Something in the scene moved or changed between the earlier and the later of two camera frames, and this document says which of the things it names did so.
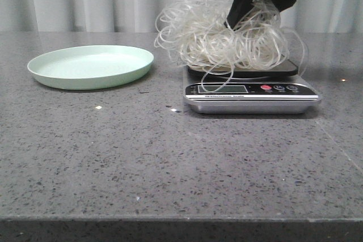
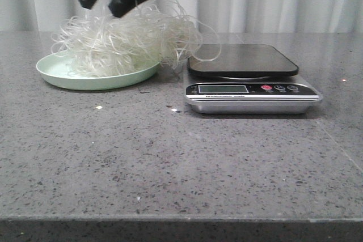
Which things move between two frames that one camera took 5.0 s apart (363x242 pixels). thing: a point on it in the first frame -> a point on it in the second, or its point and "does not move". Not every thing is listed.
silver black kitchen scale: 262,86 does not move
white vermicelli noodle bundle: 194,29 -> 163,33
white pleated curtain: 129,1 does not move
